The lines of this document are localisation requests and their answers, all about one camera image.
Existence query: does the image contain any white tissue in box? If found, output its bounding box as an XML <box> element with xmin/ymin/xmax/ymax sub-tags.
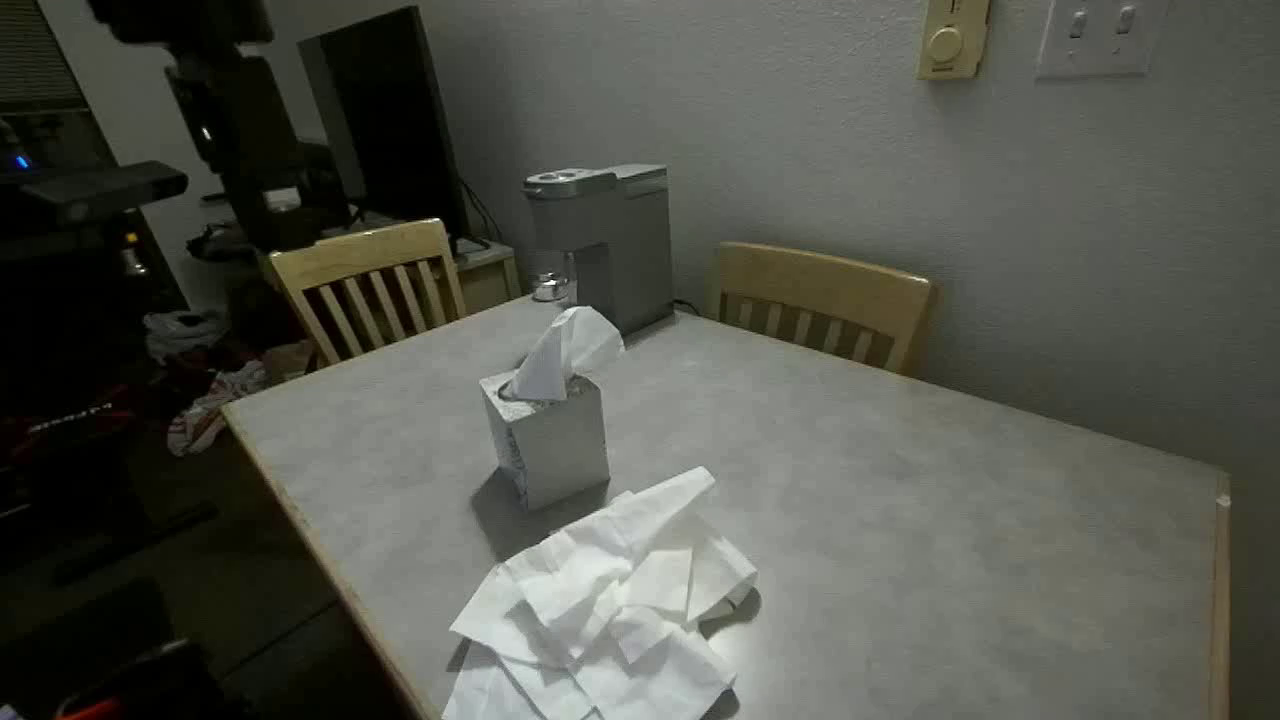
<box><xmin>509</xmin><ymin>306</ymin><xmax>626</xmax><ymax>403</ymax></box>

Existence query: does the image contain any grey tissue box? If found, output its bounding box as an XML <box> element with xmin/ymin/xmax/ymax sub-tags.
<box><xmin>479</xmin><ymin>371</ymin><xmax>611</xmax><ymax>513</ymax></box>

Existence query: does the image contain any heap of white tissues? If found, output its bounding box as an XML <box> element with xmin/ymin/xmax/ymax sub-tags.
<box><xmin>441</xmin><ymin>466</ymin><xmax>760</xmax><ymax>720</ymax></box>

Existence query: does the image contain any black monitor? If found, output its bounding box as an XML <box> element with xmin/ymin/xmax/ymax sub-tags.
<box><xmin>297</xmin><ymin>5</ymin><xmax>472</xmax><ymax>242</ymax></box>

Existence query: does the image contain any wooden slat chair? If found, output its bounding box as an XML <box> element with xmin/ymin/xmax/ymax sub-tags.
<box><xmin>714</xmin><ymin>241</ymin><xmax>934</xmax><ymax>377</ymax></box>
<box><xmin>267</xmin><ymin>218</ymin><xmax>469</xmax><ymax>369</ymax></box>

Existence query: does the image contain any window blind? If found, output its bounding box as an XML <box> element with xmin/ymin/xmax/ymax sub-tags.
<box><xmin>0</xmin><ymin>0</ymin><xmax>89</xmax><ymax>113</ymax></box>

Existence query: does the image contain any white plastic bag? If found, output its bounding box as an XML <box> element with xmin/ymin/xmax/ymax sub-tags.
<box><xmin>144</xmin><ymin>309</ymin><xmax>232</xmax><ymax>363</ymax></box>

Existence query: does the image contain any white and red cloth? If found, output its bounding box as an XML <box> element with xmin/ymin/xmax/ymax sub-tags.
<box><xmin>166</xmin><ymin>360</ymin><xmax>268</xmax><ymax>458</ymax></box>

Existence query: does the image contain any beige side cabinet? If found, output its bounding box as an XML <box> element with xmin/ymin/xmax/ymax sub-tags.
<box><xmin>448</xmin><ymin>239</ymin><xmax>523</xmax><ymax>315</ymax></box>

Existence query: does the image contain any grey coffee maker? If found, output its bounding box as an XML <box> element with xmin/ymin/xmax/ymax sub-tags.
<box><xmin>522</xmin><ymin>163</ymin><xmax>677</xmax><ymax>337</ymax></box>

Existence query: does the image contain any beige thermostat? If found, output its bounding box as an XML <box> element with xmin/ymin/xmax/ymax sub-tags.
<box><xmin>917</xmin><ymin>0</ymin><xmax>992</xmax><ymax>82</ymax></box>

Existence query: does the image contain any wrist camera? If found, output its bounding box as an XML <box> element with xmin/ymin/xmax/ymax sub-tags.
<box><xmin>88</xmin><ymin>0</ymin><xmax>274</xmax><ymax>47</ymax></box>

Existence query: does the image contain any camera on mount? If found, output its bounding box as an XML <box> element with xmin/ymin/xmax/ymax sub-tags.
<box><xmin>18</xmin><ymin>160</ymin><xmax>190</xmax><ymax>225</ymax></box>

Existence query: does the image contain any white light switch plate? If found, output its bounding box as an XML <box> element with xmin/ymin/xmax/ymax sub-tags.
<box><xmin>1035</xmin><ymin>0</ymin><xmax>1169</xmax><ymax>80</ymax></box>

